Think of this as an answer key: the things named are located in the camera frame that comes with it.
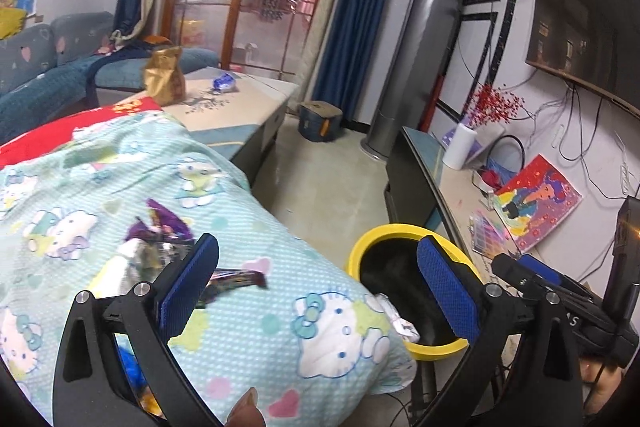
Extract green and silver snack wrapper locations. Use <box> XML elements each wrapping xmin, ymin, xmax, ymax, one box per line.
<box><xmin>128</xmin><ymin>239</ymin><xmax>268</xmax><ymax>308</ymax></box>

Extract purple candy wrapper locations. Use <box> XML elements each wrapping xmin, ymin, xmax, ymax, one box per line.
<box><xmin>125</xmin><ymin>198</ymin><xmax>194</xmax><ymax>244</ymax></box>

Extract yellow rimmed black trash bin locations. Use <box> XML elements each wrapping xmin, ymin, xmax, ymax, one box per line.
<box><xmin>346</xmin><ymin>223</ymin><xmax>483</xmax><ymax>361</ymax></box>

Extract person's right hand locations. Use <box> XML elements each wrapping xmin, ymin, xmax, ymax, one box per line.
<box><xmin>579</xmin><ymin>358</ymin><xmax>625</xmax><ymax>415</ymax></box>

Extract white crumpled wrapper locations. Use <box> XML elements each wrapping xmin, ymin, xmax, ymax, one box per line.
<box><xmin>374</xmin><ymin>294</ymin><xmax>420</xmax><ymax>343</ymax></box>

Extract colourful girl painting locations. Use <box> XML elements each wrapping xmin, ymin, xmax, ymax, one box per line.
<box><xmin>491</xmin><ymin>154</ymin><xmax>582</xmax><ymax>253</ymax></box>

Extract Hello Kitty light blue blanket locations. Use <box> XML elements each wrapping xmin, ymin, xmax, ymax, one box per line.
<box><xmin>1</xmin><ymin>110</ymin><xmax>416</xmax><ymax>426</ymax></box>

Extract white paper towel roll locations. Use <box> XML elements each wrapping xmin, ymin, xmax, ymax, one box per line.
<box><xmin>442</xmin><ymin>122</ymin><xmax>477</xmax><ymax>170</ymax></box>

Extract red berry branch decoration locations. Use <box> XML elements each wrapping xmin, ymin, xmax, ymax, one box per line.
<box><xmin>468</xmin><ymin>84</ymin><xmax>524</xmax><ymax>129</ymax></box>

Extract beige coffee table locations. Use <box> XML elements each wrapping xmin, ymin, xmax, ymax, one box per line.
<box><xmin>119</xmin><ymin>66</ymin><xmax>301</xmax><ymax>186</ymax></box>

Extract red blanket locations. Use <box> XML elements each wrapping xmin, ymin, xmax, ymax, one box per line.
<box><xmin>0</xmin><ymin>96</ymin><xmax>162</xmax><ymax>168</ymax></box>

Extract blue storage stool box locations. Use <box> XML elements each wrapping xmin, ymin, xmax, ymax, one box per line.
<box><xmin>298</xmin><ymin>101</ymin><xmax>343</xmax><ymax>142</ymax></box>

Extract golden paper bag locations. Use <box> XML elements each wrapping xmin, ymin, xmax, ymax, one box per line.
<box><xmin>143</xmin><ymin>46</ymin><xmax>186</xmax><ymax>106</ymax></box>

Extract blue white wrapper on table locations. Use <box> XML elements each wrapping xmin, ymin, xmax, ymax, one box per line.
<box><xmin>212</xmin><ymin>72</ymin><xmax>238</xmax><ymax>94</ymax></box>

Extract silver tower air conditioner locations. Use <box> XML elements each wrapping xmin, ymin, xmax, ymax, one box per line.
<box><xmin>361</xmin><ymin>0</ymin><xmax>462</xmax><ymax>160</ymax></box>

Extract blue grey sofa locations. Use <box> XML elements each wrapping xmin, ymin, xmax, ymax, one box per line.
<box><xmin>0</xmin><ymin>10</ymin><xmax>222</xmax><ymax>143</ymax></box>

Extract dark television screen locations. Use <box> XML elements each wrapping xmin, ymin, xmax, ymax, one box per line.
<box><xmin>525</xmin><ymin>0</ymin><xmax>639</xmax><ymax>115</ymax></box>

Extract right blue curtain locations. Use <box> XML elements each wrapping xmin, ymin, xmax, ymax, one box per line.
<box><xmin>312</xmin><ymin>0</ymin><xmax>385</xmax><ymax>119</ymax></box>

